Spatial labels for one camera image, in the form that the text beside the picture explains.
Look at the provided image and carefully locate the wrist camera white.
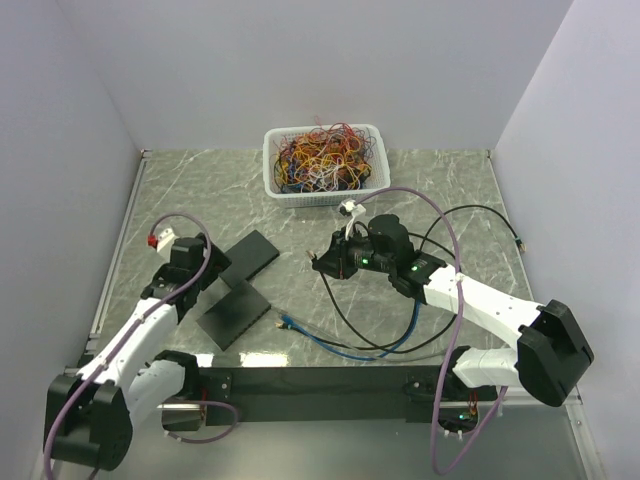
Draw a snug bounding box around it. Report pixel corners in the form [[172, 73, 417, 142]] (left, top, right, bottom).
[[338, 199, 366, 240], [147, 227, 177, 258]]

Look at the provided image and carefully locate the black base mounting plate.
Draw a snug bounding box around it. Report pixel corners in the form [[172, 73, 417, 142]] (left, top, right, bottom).
[[199, 366, 451, 427]]

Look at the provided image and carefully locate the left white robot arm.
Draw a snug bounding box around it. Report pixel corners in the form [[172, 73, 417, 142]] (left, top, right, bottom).
[[43, 233, 231, 478]]

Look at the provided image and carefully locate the blue ethernet cable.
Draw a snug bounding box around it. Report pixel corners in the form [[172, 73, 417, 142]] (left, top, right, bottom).
[[277, 294, 424, 362]]

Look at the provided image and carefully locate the black network switch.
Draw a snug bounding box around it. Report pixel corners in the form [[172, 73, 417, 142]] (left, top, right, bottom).
[[220, 230, 280, 289], [197, 281, 271, 351]]

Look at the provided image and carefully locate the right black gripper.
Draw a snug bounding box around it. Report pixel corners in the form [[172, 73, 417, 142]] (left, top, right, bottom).
[[313, 225, 395, 279]]

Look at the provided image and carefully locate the tangled colourful wires bundle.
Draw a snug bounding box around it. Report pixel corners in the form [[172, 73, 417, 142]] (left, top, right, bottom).
[[272, 115, 377, 195]]

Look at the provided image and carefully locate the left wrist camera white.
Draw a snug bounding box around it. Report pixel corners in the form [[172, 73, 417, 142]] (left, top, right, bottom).
[[147, 227, 177, 258]]

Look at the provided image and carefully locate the white plastic basket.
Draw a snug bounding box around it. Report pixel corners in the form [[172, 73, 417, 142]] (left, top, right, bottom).
[[262, 123, 391, 208]]

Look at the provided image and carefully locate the black ethernet cable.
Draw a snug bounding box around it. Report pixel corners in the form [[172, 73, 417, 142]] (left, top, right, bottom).
[[305, 204, 528, 351]]

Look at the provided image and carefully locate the aluminium frame rail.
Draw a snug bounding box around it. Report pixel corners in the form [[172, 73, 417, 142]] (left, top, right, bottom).
[[64, 149, 152, 375]]

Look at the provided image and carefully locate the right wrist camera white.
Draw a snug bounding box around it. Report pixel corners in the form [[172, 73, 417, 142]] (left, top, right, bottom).
[[338, 199, 366, 240]]

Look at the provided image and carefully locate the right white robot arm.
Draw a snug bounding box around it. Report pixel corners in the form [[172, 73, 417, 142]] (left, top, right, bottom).
[[311, 214, 594, 407]]

